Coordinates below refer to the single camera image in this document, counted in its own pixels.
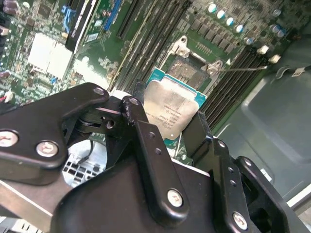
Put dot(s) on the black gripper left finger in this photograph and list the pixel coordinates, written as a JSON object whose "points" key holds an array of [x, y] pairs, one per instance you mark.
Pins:
{"points": [[36, 121]]}

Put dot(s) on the thin locking lever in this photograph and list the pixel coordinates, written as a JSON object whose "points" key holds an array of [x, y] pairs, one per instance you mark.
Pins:
{"points": [[243, 69]]}

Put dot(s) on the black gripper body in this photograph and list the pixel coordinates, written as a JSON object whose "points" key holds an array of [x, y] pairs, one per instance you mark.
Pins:
{"points": [[109, 206]]}

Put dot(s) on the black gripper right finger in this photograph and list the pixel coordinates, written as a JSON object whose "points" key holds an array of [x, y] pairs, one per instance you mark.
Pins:
{"points": [[226, 182]]}

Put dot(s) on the silver CPU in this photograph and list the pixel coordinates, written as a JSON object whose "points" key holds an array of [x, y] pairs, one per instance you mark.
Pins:
{"points": [[170, 106]]}

